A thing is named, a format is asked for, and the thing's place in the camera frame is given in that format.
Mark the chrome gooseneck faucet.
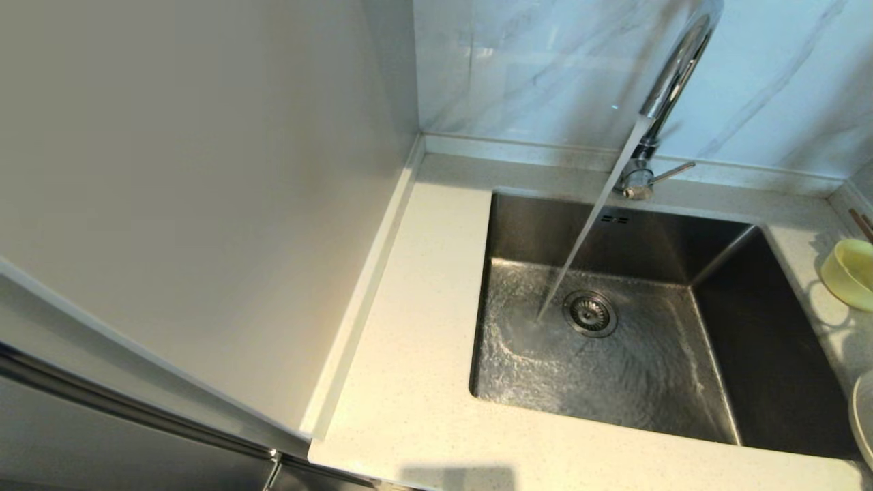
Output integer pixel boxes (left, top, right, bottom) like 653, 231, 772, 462
612, 0, 725, 202

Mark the yellow plastic bowl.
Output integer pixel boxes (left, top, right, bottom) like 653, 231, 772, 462
820, 239, 873, 313

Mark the brown wooden chopstick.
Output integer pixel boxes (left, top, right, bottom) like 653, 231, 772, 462
848, 208, 873, 244

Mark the white round plate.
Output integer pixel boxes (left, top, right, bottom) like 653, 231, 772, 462
849, 370, 873, 471

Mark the stainless steel sink basin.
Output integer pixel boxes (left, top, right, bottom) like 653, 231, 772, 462
469, 190, 861, 460

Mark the round metal drain strainer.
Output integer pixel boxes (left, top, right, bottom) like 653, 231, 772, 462
563, 291, 619, 338

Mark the white refrigerator side panel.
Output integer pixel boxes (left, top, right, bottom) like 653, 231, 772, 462
0, 0, 421, 438

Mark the grey steel refrigerator door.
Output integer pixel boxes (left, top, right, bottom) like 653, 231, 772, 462
0, 280, 383, 491

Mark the steel door handle bar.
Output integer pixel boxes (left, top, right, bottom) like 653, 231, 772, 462
0, 341, 282, 461

